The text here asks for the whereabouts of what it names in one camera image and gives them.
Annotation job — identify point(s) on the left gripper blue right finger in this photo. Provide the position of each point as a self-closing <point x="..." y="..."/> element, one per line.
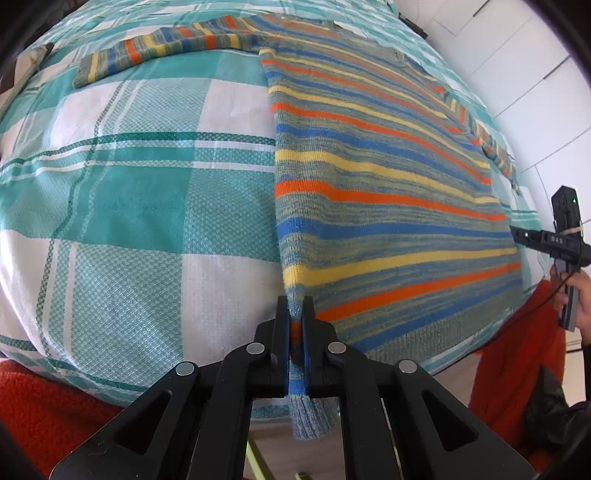
<point x="398" y="421"/>

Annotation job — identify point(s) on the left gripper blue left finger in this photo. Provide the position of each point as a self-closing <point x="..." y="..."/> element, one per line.
<point x="193" y="422"/>

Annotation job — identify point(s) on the striped knit sweater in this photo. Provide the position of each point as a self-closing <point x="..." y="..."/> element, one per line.
<point x="385" y="210"/>

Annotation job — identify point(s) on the orange fleece garment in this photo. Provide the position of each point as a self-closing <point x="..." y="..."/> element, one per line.
<point x="42" y="421"/>

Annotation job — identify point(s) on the white wardrobe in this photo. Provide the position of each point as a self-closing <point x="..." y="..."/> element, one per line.
<point x="532" y="87"/>

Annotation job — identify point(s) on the teal plaid bedspread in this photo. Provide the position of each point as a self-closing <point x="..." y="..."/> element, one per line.
<point x="138" y="226"/>

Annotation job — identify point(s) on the chevron patterned pillow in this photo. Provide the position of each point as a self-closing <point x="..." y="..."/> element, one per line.
<point x="20" y="70"/>

